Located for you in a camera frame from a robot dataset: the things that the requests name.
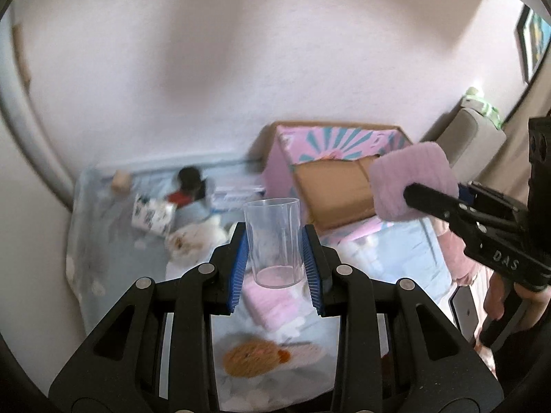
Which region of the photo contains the orange round sponge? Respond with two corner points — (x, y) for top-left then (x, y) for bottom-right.
(223, 339), (291, 379)

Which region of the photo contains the clear plastic cup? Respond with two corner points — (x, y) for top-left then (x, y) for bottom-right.
(244, 198), (303, 289)

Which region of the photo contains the person's right hand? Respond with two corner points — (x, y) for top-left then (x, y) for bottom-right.
(484, 272), (550, 330)

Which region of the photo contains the grey chair backrest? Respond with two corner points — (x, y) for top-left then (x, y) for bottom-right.
(436, 108), (506, 183)

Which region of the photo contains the green white item on chair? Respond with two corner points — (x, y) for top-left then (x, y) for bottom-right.
(460, 87), (503, 129)

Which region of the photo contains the pink patterned cardboard box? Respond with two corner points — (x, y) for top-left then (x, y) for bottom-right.
(261, 121), (411, 232)

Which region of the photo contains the folded pink towel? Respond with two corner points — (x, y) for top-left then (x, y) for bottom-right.
(242, 278), (313, 332)

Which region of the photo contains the crumpled stained tissue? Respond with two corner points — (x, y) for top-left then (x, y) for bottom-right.
(165, 215), (229, 267)

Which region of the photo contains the white patterned tissue pack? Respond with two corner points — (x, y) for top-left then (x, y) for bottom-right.
(131, 194), (177, 237)

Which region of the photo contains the red lip gloss tube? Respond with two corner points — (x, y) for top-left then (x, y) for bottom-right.
(165, 189), (205, 209)

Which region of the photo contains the cork stopper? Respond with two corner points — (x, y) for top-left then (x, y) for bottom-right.
(110, 170), (133, 194)

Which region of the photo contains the black cosmetic jar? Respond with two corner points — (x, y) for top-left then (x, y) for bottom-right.
(177, 166), (206, 200)

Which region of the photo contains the framed wall picture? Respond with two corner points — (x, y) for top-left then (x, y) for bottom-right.
(517, 6), (550, 83)

